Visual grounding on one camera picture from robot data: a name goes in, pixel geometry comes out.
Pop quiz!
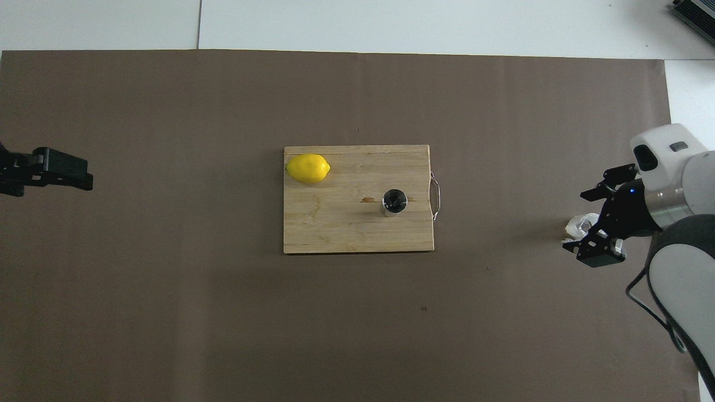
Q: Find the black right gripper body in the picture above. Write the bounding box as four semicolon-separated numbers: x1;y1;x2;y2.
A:
599;178;664;240

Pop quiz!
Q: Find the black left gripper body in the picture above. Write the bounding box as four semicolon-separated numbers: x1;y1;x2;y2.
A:
0;142;35;197

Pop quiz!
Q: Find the steel cocktail jigger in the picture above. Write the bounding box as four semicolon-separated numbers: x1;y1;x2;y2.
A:
381;189;408;218

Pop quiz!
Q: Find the grey metal device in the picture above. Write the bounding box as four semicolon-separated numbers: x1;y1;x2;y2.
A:
672;0;715;45

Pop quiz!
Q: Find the yellow lemon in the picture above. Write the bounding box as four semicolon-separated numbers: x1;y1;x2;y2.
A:
285;154;331;184

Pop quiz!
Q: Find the brown paper table mat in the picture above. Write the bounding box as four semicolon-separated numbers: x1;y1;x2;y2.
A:
0;49;702;402

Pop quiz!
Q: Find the wooden cutting board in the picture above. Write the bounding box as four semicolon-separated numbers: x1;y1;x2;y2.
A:
283;145;442;255

